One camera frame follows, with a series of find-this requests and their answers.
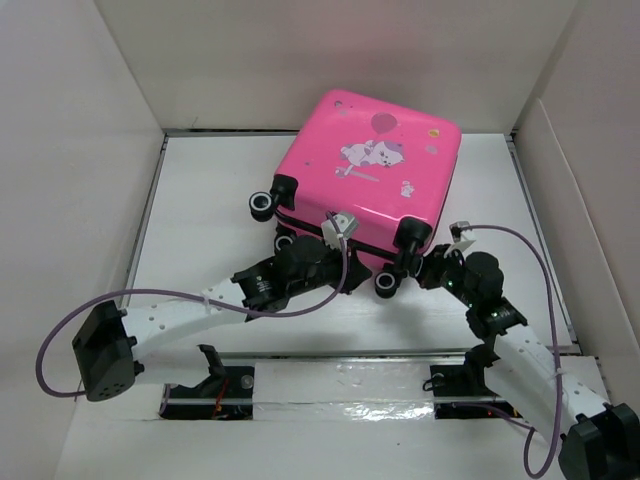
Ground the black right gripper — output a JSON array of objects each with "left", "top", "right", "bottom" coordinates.
[{"left": 405, "top": 242, "right": 477, "bottom": 308}]

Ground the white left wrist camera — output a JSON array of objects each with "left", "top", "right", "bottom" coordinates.
[{"left": 321, "top": 211, "right": 359, "bottom": 249}]

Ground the white foam block rail cover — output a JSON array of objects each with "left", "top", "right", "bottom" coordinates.
[{"left": 252, "top": 360, "right": 434, "bottom": 422}]

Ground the pink hard-shell suitcase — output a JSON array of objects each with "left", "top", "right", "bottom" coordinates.
[{"left": 249, "top": 89, "right": 462, "bottom": 298}]

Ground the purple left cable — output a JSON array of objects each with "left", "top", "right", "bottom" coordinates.
[{"left": 35, "top": 212, "right": 350, "bottom": 401}]

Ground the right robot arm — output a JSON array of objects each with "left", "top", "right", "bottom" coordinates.
[{"left": 413, "top": 245, "right": 639, "bottom": 479}]

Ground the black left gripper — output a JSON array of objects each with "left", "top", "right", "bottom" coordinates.
[{"left": 287, "top": 235, "right": 370, "bottom": 297}]

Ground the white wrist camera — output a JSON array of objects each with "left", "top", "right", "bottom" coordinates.
[
  {"left": 444, "top": 221, "right": 476, "bottom": 258},
  {"left": 321, "top": 211, "right": 359, "bottom": 249}
]

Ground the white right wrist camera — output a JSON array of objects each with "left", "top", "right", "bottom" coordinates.
[{"left": 444, "top": 221, "right": 476, "bottom": 258}]

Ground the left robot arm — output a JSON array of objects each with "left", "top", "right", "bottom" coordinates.
[{"left": 72, "top": 236, "right": 372, "bottom": 402}]

